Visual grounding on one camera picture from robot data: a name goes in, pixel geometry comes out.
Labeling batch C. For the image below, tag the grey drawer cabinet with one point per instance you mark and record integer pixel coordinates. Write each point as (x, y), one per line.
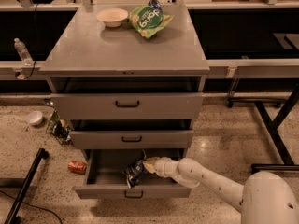
(90, 58)

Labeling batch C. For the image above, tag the orange soda can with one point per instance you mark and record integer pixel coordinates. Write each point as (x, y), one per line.
(77, 167)

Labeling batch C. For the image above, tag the black table frame right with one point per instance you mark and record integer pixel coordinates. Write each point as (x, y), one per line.
(285, 107)

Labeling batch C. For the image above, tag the grey drawer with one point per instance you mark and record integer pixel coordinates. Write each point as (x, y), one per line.
(105, 178)
(131, 139)
(128, 105)

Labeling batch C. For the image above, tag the grey bottom drawer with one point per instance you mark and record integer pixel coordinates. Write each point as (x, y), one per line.
(105, 178)

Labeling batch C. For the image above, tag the white bowl on cabinet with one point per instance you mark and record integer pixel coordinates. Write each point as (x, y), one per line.
(112, 17)

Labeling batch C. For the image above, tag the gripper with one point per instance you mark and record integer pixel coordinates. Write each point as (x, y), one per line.
(163, 165)

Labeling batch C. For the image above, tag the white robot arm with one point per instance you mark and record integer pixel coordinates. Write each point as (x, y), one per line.
(265, 198)

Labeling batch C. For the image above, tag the blue chip bag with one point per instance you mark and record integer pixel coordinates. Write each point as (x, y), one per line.
(135, 171)

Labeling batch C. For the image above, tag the grey middle drawer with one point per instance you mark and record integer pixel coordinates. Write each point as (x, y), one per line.
(131, 139)

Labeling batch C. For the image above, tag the grey top drawer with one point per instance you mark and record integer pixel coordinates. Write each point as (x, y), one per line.
(128, 105)

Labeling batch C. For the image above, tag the black stand leg left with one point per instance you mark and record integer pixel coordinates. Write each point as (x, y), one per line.
(23, 184)

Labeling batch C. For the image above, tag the green snack bag on floor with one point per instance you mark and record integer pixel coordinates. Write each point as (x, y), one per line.
(59, 129)

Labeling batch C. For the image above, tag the white bowl on floor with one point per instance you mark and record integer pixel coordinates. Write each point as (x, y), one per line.
(34, 118)

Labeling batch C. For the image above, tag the blue can behind bag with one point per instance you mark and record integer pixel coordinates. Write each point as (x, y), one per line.
(155, 5)

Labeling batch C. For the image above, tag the clear water bottle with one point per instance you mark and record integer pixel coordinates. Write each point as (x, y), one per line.
(23, 52)

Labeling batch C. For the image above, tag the green chip bag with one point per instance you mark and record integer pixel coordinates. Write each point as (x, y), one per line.
(148, 21)

